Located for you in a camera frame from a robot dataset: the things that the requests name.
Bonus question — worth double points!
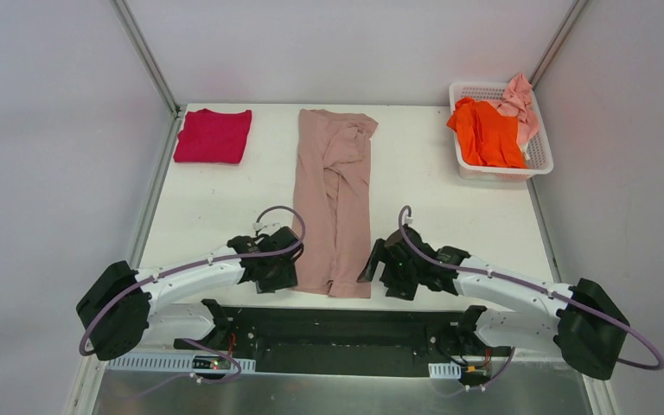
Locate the white cable duct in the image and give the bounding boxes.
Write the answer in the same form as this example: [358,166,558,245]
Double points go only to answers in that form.
[428,362,462,380]
[106,352,256,374]

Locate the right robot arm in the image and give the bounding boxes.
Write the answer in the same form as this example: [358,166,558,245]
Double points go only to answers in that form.
[357,226,627,380]

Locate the orange t-shirt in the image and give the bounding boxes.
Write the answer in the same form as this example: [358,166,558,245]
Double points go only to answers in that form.
[447,97,527,169]

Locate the left white cable duct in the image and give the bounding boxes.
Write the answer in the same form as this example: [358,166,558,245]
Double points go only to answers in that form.
[106,352,256,374]

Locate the dusty pink graphic t-shirt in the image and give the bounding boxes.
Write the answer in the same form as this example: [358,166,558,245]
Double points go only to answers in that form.
[292,109,378,298]

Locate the aluminium frame rail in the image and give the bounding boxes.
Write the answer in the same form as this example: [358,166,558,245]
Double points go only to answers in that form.
[86,313,603,364]

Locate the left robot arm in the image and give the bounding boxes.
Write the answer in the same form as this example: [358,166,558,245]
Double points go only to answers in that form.
[76,227,303,361]

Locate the light pink crumpled t-shirt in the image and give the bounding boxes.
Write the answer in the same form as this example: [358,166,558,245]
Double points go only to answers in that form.
[495,73,540,152]

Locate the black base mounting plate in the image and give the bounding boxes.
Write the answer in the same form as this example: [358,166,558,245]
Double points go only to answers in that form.
[198,304,508,378]

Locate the white plastic laundry basket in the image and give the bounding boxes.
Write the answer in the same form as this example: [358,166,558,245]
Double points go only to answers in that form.
[446,75,554,182]

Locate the right white cable duct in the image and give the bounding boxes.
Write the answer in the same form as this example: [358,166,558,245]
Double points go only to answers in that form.
[428,362,462,380]

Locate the folded red t-shirt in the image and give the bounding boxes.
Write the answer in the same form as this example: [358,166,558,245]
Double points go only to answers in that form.
[173,109,252,165]

